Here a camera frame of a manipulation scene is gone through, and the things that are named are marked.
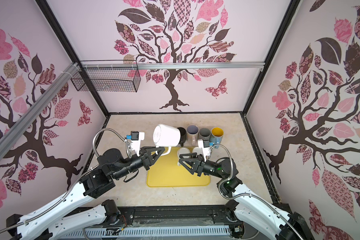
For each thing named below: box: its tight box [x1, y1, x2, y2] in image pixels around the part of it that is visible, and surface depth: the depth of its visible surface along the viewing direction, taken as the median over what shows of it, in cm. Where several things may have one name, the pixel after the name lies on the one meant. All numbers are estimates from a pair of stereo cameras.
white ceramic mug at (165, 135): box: [153, 123, 182, 156], surface depth 60 cm
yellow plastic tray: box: [146, 147, 211, 187], surface depth 87 cm
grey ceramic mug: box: [197, 127, 211, 141], surface depth 97 cm
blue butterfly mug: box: [209, 127, 224, 149], surface depth 97 cm
